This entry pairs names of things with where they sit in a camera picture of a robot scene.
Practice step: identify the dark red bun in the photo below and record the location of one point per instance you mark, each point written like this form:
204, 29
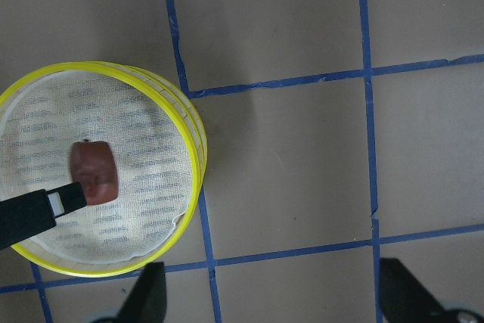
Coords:
92, 164

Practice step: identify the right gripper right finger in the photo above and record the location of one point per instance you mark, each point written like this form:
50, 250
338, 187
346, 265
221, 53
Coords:
403, 298

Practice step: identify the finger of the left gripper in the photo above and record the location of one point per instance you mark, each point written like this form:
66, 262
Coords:
30, 214

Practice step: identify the yellow steamer layer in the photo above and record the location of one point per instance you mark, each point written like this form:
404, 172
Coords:
182, 103
44, 112

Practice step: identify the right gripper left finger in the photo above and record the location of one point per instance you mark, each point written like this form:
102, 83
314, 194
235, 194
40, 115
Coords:
147, 300

